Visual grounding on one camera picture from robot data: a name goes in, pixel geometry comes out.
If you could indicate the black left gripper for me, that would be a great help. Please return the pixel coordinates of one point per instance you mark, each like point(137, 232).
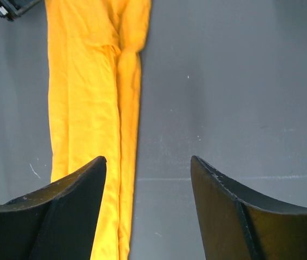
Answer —
point(13, 9)

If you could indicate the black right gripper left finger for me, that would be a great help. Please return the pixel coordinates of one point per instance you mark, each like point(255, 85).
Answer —
point(57, 221)

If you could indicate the orange t shirt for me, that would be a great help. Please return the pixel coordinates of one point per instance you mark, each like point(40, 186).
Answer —
point(94, 103)

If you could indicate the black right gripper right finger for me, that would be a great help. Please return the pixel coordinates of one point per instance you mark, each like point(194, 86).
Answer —
point(237, 222)

